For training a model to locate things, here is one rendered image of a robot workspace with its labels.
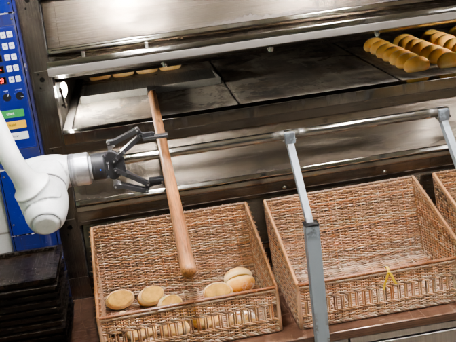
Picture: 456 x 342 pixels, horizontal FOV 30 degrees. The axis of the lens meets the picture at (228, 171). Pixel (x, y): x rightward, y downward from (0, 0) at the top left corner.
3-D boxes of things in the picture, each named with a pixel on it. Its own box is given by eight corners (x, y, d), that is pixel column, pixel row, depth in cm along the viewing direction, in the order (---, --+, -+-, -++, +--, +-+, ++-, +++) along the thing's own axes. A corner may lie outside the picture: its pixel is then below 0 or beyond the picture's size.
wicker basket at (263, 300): (100, 298, 300) (87, 225, 292) (256, 271, 306) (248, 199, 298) (102, 366, 254) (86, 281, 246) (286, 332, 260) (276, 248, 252)
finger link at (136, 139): (114, 161, 236) (110, 157, 236) (143, 134, 235) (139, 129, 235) (114, 165, 233) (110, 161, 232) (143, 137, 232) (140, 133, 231)
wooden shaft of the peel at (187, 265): (198, 279, 161) (196, 264, 160) (182, 281, 160) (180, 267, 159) (156, 97, 323) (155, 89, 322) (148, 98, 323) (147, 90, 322)
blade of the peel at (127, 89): (221, 83, 334) (220, 77, 333) (81, 104, 329) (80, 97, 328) (211, 68, 368) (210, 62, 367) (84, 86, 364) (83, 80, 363)
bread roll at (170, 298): (188, 305, 279) (180, 312, 283) (176, 288, 281) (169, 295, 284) (165, 317, 273) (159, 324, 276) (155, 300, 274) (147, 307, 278)
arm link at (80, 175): (74, 181, 239) (95, 178, 240) (72, 191, 231) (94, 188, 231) (68, 150, 237) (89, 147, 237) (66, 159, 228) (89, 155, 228)
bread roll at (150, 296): (169, 296, 287) (163, 302, 291) (159, 280, 289) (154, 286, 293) (145, 308, 281) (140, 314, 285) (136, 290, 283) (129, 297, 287)
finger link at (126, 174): (115, 167, 233) (112, 171, 233) (150, 184, 236) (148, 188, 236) (115, 163, 237) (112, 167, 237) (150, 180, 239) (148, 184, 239)
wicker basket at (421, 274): (268, 271, 305) (260, 198, 297) (419, 244, 311) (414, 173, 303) (298, 332, 259) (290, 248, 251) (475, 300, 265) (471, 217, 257)
